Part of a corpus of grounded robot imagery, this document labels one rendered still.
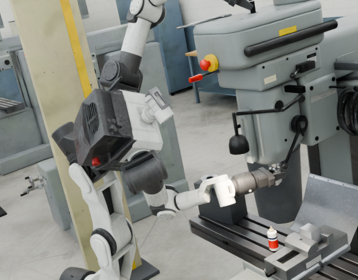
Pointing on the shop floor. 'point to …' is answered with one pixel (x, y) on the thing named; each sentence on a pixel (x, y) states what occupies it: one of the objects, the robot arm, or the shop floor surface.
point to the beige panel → (65, 99)
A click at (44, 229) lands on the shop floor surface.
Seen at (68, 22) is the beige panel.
